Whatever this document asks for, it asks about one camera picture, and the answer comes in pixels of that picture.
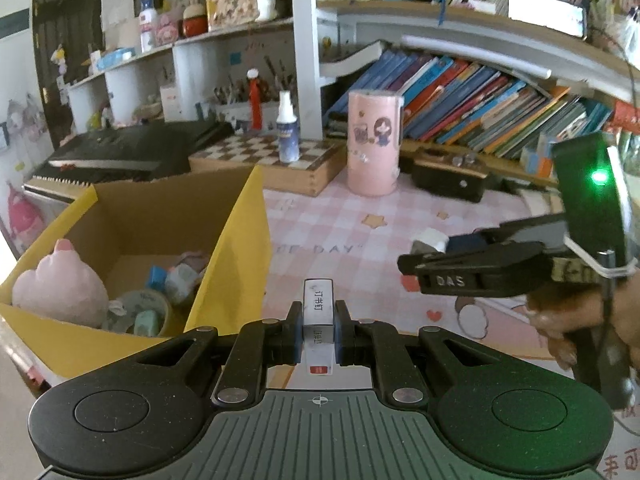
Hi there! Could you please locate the white staples box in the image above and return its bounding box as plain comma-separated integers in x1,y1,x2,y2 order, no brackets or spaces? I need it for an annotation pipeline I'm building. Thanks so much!
303,278,335,376

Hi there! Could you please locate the blue toy truck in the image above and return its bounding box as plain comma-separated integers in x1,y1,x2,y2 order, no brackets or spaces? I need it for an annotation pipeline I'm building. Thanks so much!
164,252,209,307

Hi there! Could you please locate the mint green eraser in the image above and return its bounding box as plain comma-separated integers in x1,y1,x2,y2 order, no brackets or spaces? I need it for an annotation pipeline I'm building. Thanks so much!
134,310,162,337

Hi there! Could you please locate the blue clay packet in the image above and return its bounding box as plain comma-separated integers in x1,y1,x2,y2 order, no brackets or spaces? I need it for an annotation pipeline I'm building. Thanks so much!
145,266,167,294

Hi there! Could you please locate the yellow tape roll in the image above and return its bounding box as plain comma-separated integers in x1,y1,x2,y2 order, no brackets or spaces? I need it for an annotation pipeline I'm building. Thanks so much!
101,288,171,338

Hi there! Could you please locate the pink plush pig toy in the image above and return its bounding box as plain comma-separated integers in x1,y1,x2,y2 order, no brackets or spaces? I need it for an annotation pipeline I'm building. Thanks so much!
12,238,110,328

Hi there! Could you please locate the person right hand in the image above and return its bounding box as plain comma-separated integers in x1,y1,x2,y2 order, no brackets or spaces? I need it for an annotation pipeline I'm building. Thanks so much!
526,272,639,372

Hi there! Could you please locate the pink cartoon desk mat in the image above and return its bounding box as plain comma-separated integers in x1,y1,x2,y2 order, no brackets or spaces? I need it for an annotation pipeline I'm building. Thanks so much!
259,179,640,480

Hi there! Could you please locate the black brown desk organizer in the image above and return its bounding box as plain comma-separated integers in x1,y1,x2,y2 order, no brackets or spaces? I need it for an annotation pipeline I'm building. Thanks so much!
411,148,489,203

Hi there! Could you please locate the wooden chessboard box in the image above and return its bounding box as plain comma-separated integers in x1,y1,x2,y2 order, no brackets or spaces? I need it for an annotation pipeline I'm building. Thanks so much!
189,136,347,197

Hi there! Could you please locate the yellow cardboard box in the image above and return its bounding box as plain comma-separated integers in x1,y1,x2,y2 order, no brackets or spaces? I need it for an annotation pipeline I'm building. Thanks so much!
1,167,271,378

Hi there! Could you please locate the white bookshelf unit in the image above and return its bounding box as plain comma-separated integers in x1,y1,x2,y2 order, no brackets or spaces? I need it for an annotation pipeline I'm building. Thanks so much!
68,0,639,140

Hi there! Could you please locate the pink cylindrical humidifier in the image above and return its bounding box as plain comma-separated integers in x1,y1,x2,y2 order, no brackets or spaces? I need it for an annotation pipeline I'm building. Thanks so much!
347,90,404,197

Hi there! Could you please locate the white spray bottle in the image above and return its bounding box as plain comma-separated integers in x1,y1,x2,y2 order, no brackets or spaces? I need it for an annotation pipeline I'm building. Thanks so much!
277,91,299,164

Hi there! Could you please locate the black electronic keyboard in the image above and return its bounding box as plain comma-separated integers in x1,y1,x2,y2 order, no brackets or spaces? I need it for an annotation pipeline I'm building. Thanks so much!
23,119,233,204

